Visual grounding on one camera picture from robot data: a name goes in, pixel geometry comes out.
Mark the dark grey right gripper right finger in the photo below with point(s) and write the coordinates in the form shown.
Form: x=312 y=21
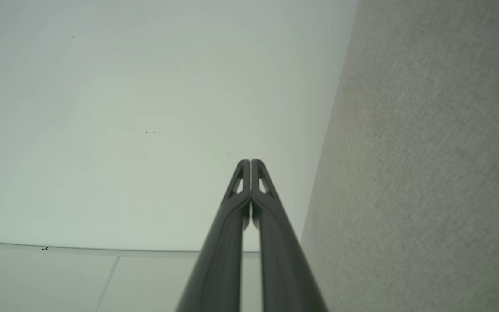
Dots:
x=284 y=264

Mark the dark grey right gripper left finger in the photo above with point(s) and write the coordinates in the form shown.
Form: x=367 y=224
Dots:
x=219 y=260

